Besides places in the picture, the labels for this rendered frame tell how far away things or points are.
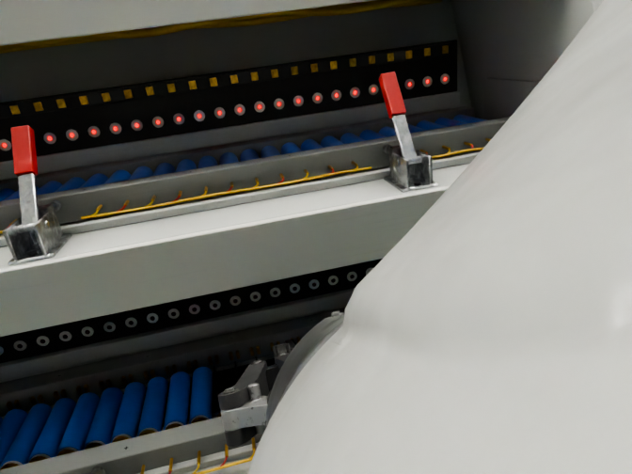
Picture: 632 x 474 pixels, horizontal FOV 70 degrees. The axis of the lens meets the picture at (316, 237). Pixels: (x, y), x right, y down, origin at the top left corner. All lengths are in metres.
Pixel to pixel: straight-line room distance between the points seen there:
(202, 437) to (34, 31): 0.31
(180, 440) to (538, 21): 0.46
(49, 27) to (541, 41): 0.40
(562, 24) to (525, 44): 0.05
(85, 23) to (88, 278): 0.17
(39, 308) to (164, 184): 0.12
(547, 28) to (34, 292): 0.45
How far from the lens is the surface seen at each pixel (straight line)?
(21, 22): 0.38
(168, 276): 0.32
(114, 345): 0.50
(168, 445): 0.38
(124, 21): 0.37
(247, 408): 0.23
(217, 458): 0.39
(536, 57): 0.49
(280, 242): 0.31
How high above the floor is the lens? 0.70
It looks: level
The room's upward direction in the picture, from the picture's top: 11 degrees counter-clockwise
